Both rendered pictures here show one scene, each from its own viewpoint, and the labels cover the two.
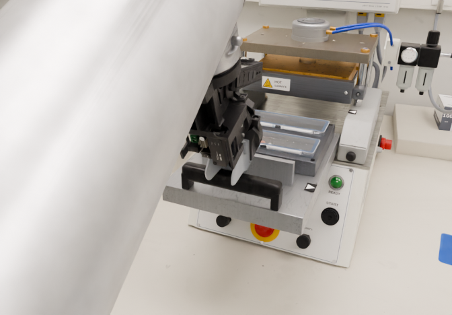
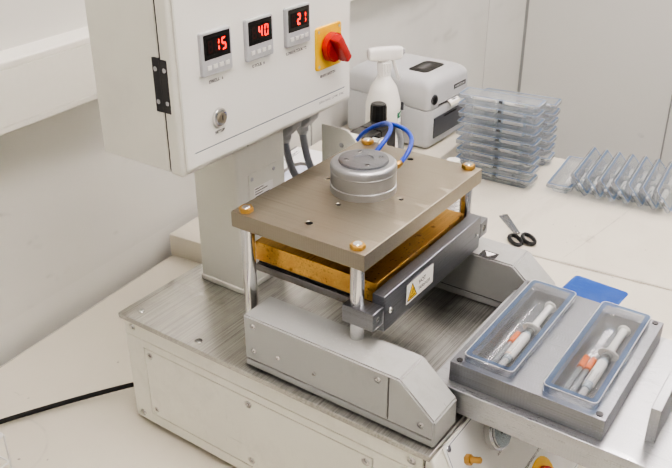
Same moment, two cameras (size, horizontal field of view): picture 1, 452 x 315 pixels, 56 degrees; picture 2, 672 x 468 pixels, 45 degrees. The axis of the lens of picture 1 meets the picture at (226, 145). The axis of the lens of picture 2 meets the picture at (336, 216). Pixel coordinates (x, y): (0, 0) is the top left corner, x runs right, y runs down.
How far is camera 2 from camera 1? 105 cm
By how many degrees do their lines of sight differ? 69
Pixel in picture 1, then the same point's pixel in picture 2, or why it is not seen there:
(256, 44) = (388, 239)
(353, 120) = (517, 261)
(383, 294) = not seen: hidden behind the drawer
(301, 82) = (442, 257)
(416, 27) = not seen: hidden behind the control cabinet
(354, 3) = (310, 105)
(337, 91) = (469, 240)
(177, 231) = not seen: outside the picture
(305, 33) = (391, 182)
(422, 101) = (189, 210)
